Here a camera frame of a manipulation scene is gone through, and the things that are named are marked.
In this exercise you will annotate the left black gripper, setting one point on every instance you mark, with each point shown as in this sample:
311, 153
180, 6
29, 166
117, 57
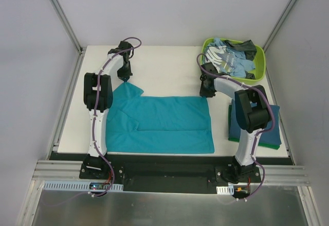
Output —
124, 72

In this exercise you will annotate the right aluminium frame post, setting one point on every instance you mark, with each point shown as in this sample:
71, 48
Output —
279, 23

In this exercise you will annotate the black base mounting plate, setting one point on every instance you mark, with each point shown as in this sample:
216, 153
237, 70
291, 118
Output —
165, 174

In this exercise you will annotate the lime green plastic basket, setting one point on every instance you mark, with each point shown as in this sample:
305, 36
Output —
259, 61

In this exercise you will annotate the teal t-shirt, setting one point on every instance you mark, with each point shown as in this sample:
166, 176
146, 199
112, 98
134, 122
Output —
158, 125

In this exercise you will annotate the left aluminium frame post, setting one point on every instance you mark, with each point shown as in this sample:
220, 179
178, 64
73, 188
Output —
66, 25

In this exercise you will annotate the left white cable duct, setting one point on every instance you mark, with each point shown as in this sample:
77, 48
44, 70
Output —
78, 186

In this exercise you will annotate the light blue printed t-shirt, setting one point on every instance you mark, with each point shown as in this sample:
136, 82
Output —
216, 53

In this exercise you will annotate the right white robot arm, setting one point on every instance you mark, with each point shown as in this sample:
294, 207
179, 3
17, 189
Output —
252, 111

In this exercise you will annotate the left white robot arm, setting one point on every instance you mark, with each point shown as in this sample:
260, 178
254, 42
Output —
98, 93

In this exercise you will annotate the white cable duct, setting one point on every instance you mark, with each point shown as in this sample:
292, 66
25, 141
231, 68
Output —
225, 190
78, 186

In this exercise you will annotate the dark grey garment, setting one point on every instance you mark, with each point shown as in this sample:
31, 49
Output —
242, 50

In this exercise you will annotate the aluminium frame post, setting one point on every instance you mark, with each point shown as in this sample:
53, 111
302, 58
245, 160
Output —
66, 25
279, 23

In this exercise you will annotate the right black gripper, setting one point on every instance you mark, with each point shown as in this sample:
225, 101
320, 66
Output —
206, 91

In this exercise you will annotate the right white cable duct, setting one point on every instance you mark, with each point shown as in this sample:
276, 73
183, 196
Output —
225, 190

